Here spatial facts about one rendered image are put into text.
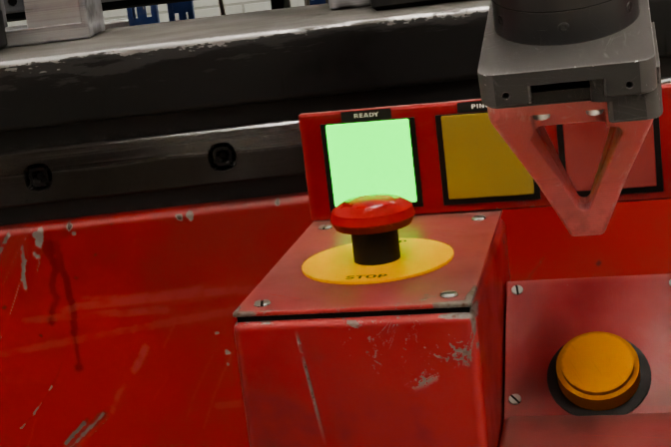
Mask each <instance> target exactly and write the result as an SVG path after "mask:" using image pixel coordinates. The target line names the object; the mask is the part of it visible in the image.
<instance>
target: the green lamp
mask: <svg viewBox="0 0 671 447"><path fill-rule="evenodd" d="M326 132H327V140H328V149H329V157H330V166H331V174H332V183H333V191H334V200H335V206H336V207H337V206H339V205H340V204H341V203H343V202H344V201H346V200H349V199H352V198H356V197H361V196H368V195H380V194H387V195H396V196H399V197H402V198H404V199H406V200H408V201H410V202H416V201H417V198H416V188H415V179H414V169H413V159H412V150H411V140H410V130H409V121H408V119H400V120H387V121H374V122H362V123H349V124H337V125H326Z"/></svg>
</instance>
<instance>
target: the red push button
mask: <svg viewBox="0 0 671 447"><path fill-rule="evenodd" d="M414 214H415V210H414V208H413V205H412V202H410V201H408V200H406V199H404V198H402V197H399V196H396V195H387V194H380V195H368V196H361V197H356V198H352V199H349V200H346V201H344V202H343V203H341V204H340V205H339V206H337V207H336V208H335V209H333V210H332V215H331V223H332V225H333V226H334V228H335V230H336V231H338V232H341V233H346V234H351V241H352V250H353V258H354V262H355V263H357V264H361V265H380V264H386V263H390V262H393V261H396V260H398V259H400V250H399V240H398V231H397V230H398V229H399V228H402V227H405V226H407V225H409V224H410V223H411V221H412V219H413V216H414Z"/></svg>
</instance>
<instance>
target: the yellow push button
mask: <svg viewBox="0 0 671 447"><path fill-rule="evenodd" d="M556 372H557V379H558V384H559V387H560V389H561V391H562V393H563V394H564V395H565V397H566V398H567V399H568V400H569V401H571V402H572V403H574V404H575V405H577V406H579V407H582V408H585V409H589V410H599V411H600V410H608V409H613V408H616V407H618V406H620V405H622V404H624V403H625V402H627V401H628V400H629V399H630V398H631V397H632V396H633V395H634V393H635V392H636V390H637V388H638V386H639V382H640V364H639V358H638V355H637V353H636V351H635V349H634V348H633V347H632V345H631V344H630V343H629V342H627V341H626V340H625V339H623V338H622V337H620V336H618V335H615V334H612V333H609V332H602V331H595V332H587V333H583V334H581V335H578V336H576V337H574V338H572V339H571V340H570V341H568V342H567V343H566V344H565V345H564V346H563V347H562V349H561V350H560V352H559V354H558V356H557V360H556Z"/></svg>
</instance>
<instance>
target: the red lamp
mask: <svg viewBox="0 0 671 447"><path fill-rule="evenodd" d="M562 128H563V141H564V154H565V167H566V173H567V175H568V177H569V179H570V181H571V183H572V185H573V186H574V188H575V189H576V191H577V192H584V191H591V189H592V186H593V183H594V180H595V177H596V173H597V170H598V167H599V164H600V161H601V157H602V154H603V150H604V147H605V143H606V140H607V136H608V133H609V129H610V127H606V123H605V122H600V121H596V122H585V123H573V124H562ZM656 186H657V177H656V161H655V144H654V128H653V122H652V124H651V126H650V128H649V131H648V133H647V135H646V137H645V139H644V141H643V144H642V146H641V148H640V150H639V152H638V154H637V157H636V159H635V161H634V163H633V165H632V167H631V170H630V172H629V174H628V176H627V179H626V181H625V183H624V186H623V188H622V189H631V188H646V187H656Z"/></svg>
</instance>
